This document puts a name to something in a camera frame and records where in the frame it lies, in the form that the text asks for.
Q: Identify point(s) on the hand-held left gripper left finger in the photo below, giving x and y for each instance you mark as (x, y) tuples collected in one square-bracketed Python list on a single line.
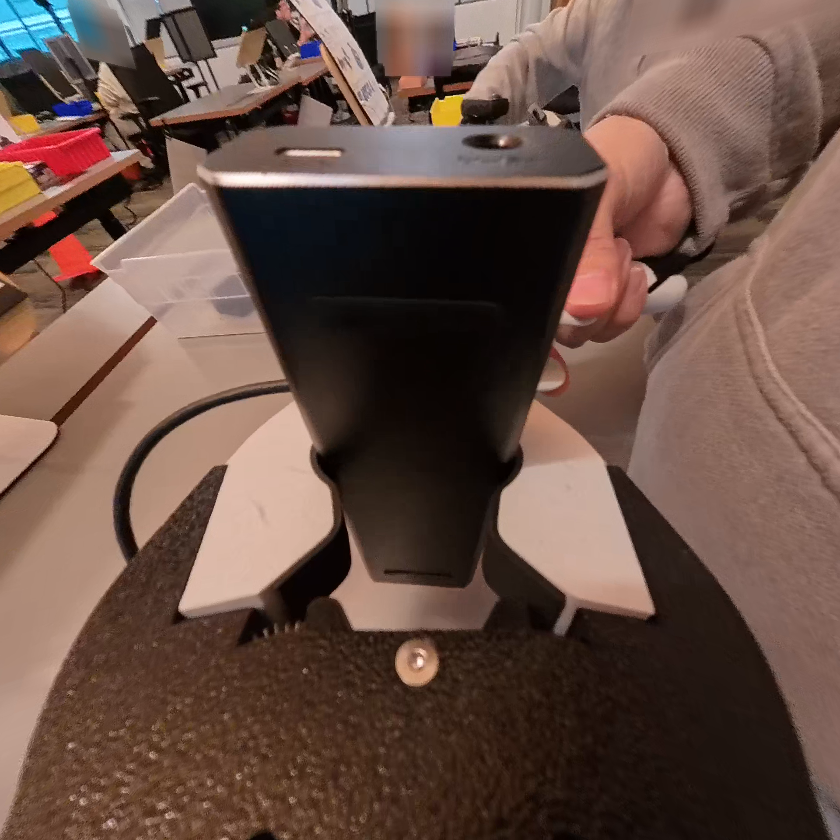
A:
[(262, 525)]

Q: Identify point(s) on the person's right forearm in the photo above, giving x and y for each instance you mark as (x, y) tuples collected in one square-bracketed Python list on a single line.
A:
[(689, 79)]

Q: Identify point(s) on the orange floor marker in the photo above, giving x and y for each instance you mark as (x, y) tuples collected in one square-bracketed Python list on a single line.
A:
[(72, 259)]

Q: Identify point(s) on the black monitor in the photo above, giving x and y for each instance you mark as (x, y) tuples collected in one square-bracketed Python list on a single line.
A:
[(190, 33)]

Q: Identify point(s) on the large yellow plastic bin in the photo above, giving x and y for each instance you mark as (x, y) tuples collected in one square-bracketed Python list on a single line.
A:
[(16, 187)]

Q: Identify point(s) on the brown-edged work table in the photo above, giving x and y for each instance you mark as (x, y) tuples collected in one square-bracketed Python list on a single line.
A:
[(85, 174), (229, 98)]

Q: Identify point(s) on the clear plastic bin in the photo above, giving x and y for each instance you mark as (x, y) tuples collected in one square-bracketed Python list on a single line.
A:
[(164, 289)]

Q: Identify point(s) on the white flat board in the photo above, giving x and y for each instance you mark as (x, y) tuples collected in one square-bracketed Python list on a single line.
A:
[(23, 446)]

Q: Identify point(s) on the small blue plastic bin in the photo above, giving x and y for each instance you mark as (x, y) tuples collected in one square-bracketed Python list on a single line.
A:
[(72, 109), (312, 49)]

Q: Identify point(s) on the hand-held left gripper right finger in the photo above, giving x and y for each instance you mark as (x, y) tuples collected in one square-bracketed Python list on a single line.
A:
[(571, 525)]

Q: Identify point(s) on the person's right hand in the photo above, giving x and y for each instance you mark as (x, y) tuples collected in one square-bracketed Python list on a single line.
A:
[(630, 190)]

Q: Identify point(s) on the small yellow plastic bin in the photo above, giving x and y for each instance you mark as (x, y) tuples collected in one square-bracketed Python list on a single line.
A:
[(25, 123), (447, 111)]

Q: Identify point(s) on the black multi-port usb hub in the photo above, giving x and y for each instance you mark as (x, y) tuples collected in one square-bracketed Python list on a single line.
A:
[(407, 295)]

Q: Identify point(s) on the red plastic basket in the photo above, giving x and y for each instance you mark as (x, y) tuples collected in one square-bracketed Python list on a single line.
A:
[(59, 151)]

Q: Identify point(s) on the white sign board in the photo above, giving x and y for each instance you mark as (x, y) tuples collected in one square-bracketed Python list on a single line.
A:
[(354, 72)]

